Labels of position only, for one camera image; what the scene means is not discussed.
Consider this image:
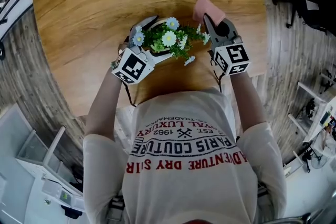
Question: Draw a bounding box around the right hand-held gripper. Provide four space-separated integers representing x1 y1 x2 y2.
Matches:
203 13 252 77

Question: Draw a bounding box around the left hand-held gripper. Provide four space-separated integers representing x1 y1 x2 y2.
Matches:
111 15 174 86

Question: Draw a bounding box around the flowering plant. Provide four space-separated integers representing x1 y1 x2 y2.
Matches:
110 17 212 67

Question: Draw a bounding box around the pink cleaning cloth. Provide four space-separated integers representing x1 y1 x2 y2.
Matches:
192 0 227 27

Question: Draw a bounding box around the person's right forearm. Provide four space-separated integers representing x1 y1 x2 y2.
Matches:
230 72 268 137

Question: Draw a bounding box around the person's left forearm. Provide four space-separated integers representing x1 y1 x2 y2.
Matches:
84 68 124 140

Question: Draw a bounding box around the black office chair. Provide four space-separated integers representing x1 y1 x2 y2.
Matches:
286 0 336 35

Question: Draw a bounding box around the white printed t-shirt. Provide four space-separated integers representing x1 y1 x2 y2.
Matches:
82 86 287 224

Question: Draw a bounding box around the black standing fan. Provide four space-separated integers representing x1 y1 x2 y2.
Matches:
301 148 329 174

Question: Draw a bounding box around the black cable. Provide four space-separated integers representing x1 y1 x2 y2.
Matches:
208 51 224 93
123 82 138 108

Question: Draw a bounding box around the white desk frame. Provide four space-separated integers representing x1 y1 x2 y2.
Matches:
283 81 336 174

